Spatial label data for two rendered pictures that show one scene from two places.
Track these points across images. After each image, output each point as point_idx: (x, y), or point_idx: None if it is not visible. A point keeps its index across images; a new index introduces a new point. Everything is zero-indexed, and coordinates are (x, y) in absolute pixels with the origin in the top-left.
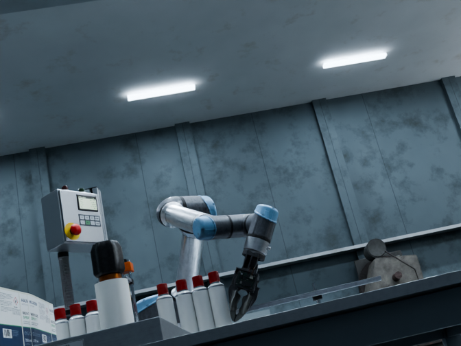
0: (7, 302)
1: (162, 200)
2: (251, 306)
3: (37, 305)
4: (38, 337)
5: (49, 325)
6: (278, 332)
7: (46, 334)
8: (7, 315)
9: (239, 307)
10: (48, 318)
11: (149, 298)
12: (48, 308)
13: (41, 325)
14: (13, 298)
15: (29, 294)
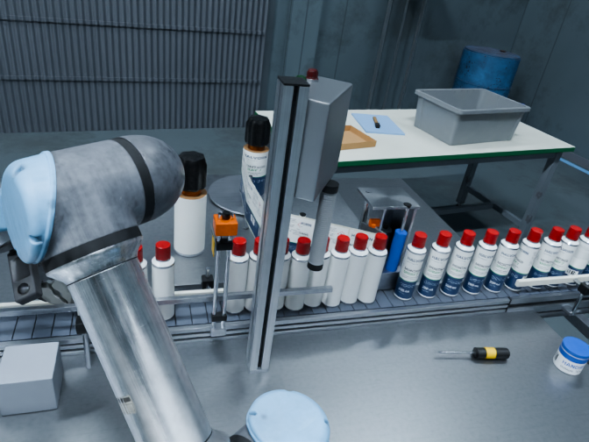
0: (244, 170)
1: (159, 139)
2: (39, 306)
3: (251, 190)
4: (248, 211)
5: (259, 218)
6: None
7: (255, 220)
8: (244, 178)
9: (60, 294)
10: (259, 212)
11: (272, 390)
12: (261, 205)
13: (251, 208)
14: (245, 170)
15: (248, 175)
